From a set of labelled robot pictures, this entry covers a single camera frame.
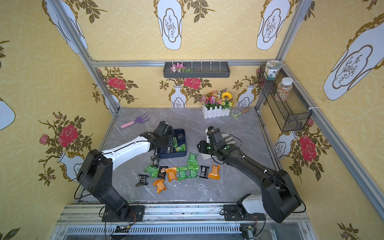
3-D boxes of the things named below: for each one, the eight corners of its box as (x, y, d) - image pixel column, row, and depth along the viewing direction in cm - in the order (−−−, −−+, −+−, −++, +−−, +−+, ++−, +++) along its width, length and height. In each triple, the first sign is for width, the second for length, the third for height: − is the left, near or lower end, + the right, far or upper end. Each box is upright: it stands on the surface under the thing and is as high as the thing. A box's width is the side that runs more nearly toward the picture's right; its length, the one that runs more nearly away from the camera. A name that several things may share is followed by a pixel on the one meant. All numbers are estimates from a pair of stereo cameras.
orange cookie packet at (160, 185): (155, 194, 82) (155, 193, 80) (153, 182, 86) (152, 181, 84) (166, 190, 83) (166, 189, 82) (163, 178, 87) (163, 177, 86)
